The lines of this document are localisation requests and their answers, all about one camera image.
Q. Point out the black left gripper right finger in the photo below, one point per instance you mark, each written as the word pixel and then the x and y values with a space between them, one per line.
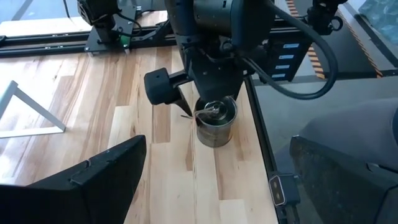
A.
pixel 342 193

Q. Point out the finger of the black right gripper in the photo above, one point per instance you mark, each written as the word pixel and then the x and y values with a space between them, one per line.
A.
pixel 160 87

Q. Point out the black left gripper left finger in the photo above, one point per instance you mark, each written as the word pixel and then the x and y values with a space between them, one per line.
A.
pixel 93 193

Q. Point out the black box with blue labels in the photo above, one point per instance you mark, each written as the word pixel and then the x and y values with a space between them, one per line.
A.
pixel 298 62

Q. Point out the white perforated metal shelf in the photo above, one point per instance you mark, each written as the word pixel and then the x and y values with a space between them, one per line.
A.
pixel 31 132

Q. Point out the black table-level camera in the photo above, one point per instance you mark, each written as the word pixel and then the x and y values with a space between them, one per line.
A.
pixel 289 189

